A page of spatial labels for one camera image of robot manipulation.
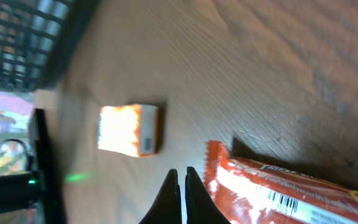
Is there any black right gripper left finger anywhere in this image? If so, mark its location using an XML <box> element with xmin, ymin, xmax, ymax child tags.
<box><xmin>139</xmin><ymin>169</ymin><xmax>181</xmax><ymax>224</ymax></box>

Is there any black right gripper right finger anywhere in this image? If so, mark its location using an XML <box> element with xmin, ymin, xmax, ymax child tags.
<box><xmin>185</xmin><ymin>167</ymin><xmax>230</xmax><ymax>224</ymax></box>

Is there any orange Top chocolate bar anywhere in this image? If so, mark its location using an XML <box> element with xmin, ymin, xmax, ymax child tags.
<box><xmin>204</xmin><ymin>141</ymin><xmax>358</xmax><ymax>223</ymax></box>

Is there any orange small box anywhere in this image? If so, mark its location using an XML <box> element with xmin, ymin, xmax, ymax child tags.
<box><xmin>98</xmin><ymin>104</ymin><xmax>159</xmax><ymax>157</ymax></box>

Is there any grey plastic basket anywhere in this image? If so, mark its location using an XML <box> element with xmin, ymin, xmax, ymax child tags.
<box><xmin>0</xmin><ymin>0</ymin><xmax>99</xmax><ymax>93</ymax></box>

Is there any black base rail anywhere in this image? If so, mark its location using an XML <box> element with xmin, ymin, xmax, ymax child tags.
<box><xmin>29</xmin><ymin>108</ymin><xmax>67</xmax><ymax>224</ymax></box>

